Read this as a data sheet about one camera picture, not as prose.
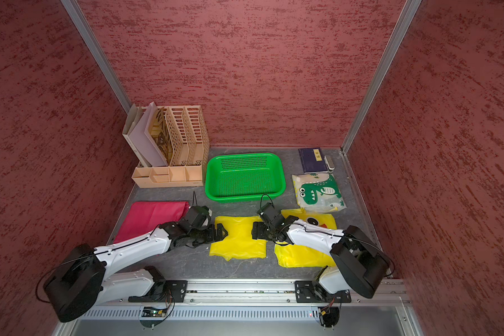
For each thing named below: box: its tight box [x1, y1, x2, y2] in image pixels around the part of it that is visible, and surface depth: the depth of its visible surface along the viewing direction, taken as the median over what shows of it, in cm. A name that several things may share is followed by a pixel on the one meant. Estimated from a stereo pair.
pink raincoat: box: [113, 200, 191, 245], surface depth 91 cm
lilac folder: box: [128, 101, 169, 168], surface depth 94 cm
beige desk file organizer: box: [131, 105, 210, 189], surface depth 106 cm
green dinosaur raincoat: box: [291, 172, 348, 213], surface depth 99 cm
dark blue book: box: [298, 147, 328, 173], surface depth 116 cm
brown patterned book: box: [149, 106, 172, 166], surface depth 102 cm
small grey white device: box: [324, 154, 336, 171], surface depth 112 cm
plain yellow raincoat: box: [209, 215, 268, 262], surface depth 86 cm
